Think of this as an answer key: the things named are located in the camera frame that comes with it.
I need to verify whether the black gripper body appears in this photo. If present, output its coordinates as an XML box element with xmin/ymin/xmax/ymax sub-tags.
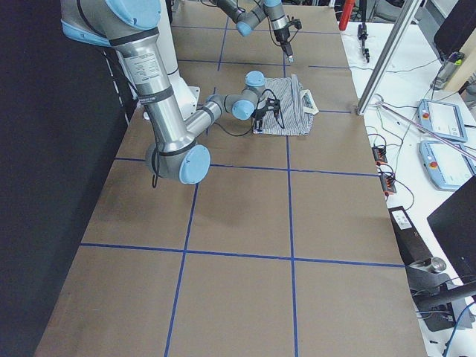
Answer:
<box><xmin>252</xmin><ymin>98</ymin><xmax>280</xmax><ymax>120</ymax></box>
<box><xmin>270</xmin><ymin>16</ymin><xmax>302</xmax><ymax>47</ymax></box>

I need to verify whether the blue white striped polo shirt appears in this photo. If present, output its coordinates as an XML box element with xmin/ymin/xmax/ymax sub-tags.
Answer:
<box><xmin>253</xmin><ymin>74</ymin><xmax>314</xmax><ymax>136</ymax></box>

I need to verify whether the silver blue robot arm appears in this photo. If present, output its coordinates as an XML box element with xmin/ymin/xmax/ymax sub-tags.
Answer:
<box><xmin>210</xmin><ymin>0</ymin><xmax>302</xmax><ymax>63</ymax></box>
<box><xmin>60</xmin><ymin>1</ymin><xmax>265</xmax><ymax>184</ymax></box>

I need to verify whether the red fire extinguisher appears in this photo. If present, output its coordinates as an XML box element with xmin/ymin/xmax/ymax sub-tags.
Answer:
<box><xmin>338</xmin><ymin>0</ymin><xmax>355</xmax><ymax>30</ymax></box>

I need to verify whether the upper orange black connector block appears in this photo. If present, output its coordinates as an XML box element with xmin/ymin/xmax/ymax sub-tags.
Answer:
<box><xmin>372</xmin><ymin>145</ymin><xmax>387</xmax><ymax>166</ymax></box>

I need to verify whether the orange black connector block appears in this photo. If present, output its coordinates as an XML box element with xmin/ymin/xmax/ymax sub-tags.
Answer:
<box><xmin>372</xmin><ymin>145</ymin><xmax>387</xmax><ymax>166</ymax></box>
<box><xmin>379</xmin><ymin>172</ymin><xmax>396</xmax><ymax>197</ymax></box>

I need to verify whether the lower orange black connector block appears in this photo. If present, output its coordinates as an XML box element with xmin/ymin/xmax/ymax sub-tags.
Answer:
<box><xmin>379</xmin><ymin>172</ymin><xmax>396</xmax><ymax>197</ymax></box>

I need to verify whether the blue tape line crosswise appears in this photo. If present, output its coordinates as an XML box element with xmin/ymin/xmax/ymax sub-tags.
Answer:
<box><xmin>115</xmin><ymin>157</ymin><xmax>380</xmax><ymax>177</ymax></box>

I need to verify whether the clear water bottle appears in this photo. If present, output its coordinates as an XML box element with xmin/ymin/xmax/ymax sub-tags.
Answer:
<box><xmin>434</xmin><ymin>51</ymin><xmax>465</xmax><ymax>90</ymax></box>

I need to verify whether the upper teach pendant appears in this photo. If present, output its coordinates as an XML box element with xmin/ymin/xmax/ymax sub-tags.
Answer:
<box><xmin>417</xmin><ymin>99</ymin><xmax>468</xmax><ymax>143</ymax></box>

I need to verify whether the teach pendant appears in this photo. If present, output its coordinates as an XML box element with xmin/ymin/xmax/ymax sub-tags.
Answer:
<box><xmin>419</xmin><ymin>141</ymin><xmax>475</xmax><ymax>191</ymax></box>
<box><xmin>417</xmin><ymin>99</ymin><xmax>468</xmax><ymax>143</ymax></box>

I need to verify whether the lower teach pendant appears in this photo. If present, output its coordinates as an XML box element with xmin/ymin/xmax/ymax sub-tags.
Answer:
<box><xmin>419</xmin><ymin>141</ymin><xmax>475</xmax><ymax>191</ymax></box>

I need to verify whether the black box with white label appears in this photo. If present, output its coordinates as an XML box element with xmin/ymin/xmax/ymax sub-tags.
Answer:
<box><xmin>388</xmin><ymin>206</ymin><xmax>432</xmax><ymax>266</ymax></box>

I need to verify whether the black monitor right edge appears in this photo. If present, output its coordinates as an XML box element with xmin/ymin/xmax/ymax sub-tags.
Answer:
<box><xmin>427</xmin><ymin>176</ymin><xmax>476</xmax><ymax>277</ymax></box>

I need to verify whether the black camera stand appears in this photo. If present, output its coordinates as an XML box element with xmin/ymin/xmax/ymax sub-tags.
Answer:
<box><xmin>358</xmin><ymin>0</ymin><xmax>370</xmax><ymax>63</ymax></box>

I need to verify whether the aluminium frame post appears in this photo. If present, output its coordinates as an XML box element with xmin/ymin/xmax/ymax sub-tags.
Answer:
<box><xmin>356</xmin><ymin>0</ymin><xmax>421</xmax><ymax>115</ymax></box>

